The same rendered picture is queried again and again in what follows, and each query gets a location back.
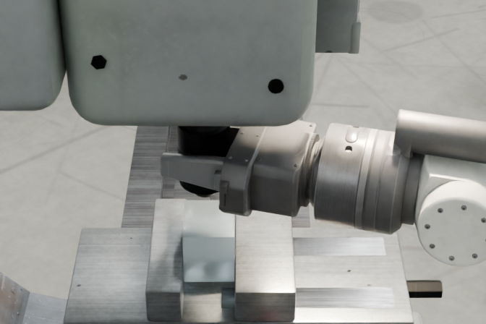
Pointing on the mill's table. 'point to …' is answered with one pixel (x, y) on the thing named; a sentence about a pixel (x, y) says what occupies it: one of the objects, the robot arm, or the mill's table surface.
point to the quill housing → (189, 40)
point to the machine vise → (138, 270)
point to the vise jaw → (264, 268)
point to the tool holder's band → (202, 133)
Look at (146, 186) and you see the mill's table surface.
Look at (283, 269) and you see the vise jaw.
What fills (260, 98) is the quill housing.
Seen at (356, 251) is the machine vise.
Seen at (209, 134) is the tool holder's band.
